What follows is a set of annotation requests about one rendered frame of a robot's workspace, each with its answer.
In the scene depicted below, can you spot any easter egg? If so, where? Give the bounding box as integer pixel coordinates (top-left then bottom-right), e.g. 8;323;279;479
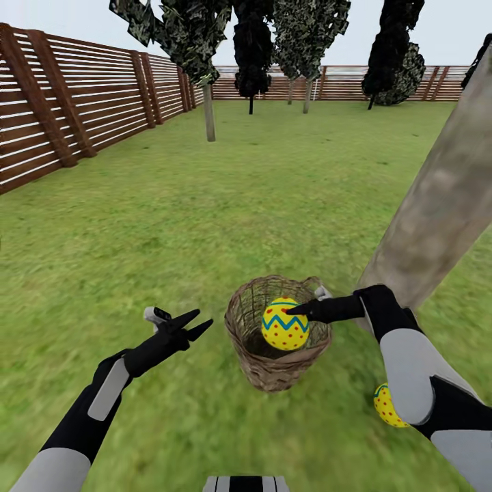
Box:
374;383;408;428
260;296;311;352

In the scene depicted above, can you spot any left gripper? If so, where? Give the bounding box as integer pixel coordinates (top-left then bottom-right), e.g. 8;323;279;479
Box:
140;309;214;368

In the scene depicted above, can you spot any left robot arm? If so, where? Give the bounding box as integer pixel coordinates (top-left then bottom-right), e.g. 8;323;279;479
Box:
9;307;214;492

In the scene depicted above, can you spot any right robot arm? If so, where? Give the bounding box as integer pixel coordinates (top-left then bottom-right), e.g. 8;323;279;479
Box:
286;285;492;492

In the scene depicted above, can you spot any wicker basket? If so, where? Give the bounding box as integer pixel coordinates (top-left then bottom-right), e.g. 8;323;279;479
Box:
223;274;334;393

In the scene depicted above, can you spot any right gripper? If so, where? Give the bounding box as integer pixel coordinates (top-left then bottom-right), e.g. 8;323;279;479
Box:
286;297;348;325

